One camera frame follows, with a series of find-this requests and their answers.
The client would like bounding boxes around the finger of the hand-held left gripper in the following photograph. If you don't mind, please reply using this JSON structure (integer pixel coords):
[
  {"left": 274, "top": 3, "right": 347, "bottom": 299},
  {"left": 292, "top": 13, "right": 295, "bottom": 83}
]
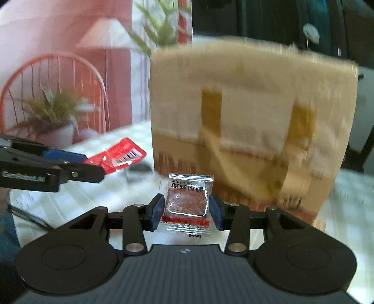
[
  {"left": 0, "top": 149, "right": 105, "bottom": 184},
  {"left": 9, "top": 140, "right": 88, "bottom": 164}
]

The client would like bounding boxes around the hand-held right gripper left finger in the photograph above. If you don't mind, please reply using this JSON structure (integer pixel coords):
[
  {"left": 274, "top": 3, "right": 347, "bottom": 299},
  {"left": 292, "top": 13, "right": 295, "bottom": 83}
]
[{"left": 58, "top": 193, "right": 164, "bottom": 257}]

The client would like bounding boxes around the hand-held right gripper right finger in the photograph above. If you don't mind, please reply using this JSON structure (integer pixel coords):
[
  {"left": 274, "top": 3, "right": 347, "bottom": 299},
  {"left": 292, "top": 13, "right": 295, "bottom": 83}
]
[{"left": 209, "top": 194, "right": 314, "bottom": 256}]

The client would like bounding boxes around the clear jerky packet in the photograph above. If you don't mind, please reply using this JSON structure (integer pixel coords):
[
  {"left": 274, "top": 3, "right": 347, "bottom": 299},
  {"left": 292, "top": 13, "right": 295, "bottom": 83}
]
[{"left": 159, "top": 172, "right": 214, "bottom": 239}]

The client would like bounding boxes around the red barcode snack packet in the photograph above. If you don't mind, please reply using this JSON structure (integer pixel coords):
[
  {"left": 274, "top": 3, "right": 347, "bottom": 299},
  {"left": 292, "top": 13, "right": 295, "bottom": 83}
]
[{"left": 83, "top": 137, "right": 147, "bottom": 175}]

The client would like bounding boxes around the brown paper bag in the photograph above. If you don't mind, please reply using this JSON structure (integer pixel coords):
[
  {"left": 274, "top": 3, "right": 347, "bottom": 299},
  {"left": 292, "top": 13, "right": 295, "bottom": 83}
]
[{"left": 149, "top": 36, "right": 360, "bottom": 228}]

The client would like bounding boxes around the checked tablecloth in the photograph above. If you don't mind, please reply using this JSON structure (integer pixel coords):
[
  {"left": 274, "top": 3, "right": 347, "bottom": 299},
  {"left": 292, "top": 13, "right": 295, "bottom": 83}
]
[{"left": 9, "top": 120, "right": 374, "bottom": 299}]

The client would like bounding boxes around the black exercise bike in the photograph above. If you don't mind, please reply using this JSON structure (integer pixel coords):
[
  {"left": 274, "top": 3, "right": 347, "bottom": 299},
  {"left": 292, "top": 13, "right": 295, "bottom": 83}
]
[{"left": 340, "top": 111, "right": 374, "bottom": 174}]

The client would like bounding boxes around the dark window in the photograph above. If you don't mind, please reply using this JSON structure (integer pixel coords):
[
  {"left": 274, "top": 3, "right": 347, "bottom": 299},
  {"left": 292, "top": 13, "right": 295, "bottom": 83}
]
[{"left": 191, "top": 0, "right": 374, "bottom": 68}]

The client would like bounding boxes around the white plastic bag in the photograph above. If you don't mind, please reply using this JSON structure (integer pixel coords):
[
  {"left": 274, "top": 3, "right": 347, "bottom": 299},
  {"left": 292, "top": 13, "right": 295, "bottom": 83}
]
[{"left": 302, "top": 24, "right": 320, "bottom": 41}]

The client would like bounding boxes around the black cable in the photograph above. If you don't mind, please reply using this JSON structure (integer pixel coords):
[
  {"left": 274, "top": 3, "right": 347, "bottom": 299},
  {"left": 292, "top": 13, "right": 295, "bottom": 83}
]
[{"left": 7, "top": 203, "right": 51, "bottom": 230}]

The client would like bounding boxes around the printed wall backdrop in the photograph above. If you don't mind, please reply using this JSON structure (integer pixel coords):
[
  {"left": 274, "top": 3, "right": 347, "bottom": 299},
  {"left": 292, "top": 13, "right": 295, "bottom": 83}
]
[{"left": 0, "top": 0, "right": 193, "bottom": 147}]

